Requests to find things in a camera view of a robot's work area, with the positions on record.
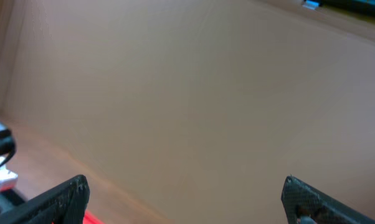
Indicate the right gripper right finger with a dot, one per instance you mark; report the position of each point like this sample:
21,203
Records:
305,204

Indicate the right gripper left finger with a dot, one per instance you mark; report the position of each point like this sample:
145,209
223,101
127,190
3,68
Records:
65,203

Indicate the blue object at table edge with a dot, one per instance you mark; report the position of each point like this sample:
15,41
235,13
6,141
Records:
366,7

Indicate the red plastic tray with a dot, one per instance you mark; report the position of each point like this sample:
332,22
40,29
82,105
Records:
89,218

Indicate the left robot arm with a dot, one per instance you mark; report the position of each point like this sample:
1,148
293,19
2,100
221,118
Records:
9,196

